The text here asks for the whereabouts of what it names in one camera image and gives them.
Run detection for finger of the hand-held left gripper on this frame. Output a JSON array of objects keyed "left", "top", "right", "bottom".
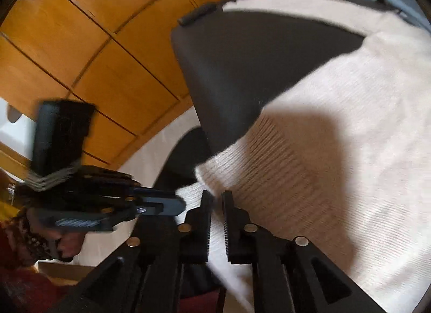
[
  {"left": 133, "top": 198, "right": 186, "bottom": 217},
  {"left": 124, "top": 187, "right": 179, "bottom": 204}
]

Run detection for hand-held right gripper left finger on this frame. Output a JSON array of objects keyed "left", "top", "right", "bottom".
[{"left": 50, "top": 190, "right": 215, "bottom": 313}]

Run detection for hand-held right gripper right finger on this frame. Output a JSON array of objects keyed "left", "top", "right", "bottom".
[{"left": 222, "top": 191, "right": 388, "bottom": 313}]

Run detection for beige knit sweater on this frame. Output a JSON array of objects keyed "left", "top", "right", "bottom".
[{"left": 175, "top": 0, "right": 431, "bottom": 313}]

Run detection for person's left hand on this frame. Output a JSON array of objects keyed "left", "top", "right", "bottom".
[{"left": 25, "top": 207, "right": 86, "bottom": 261}]

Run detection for black table base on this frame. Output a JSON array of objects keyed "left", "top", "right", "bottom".
[{"left": 158, "top": 126, "right": 213, "bottom": 187}]

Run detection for small black bar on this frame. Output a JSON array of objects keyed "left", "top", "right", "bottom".
[{"left": 178, "top": 2, "right": 219, "bottom": 26}]

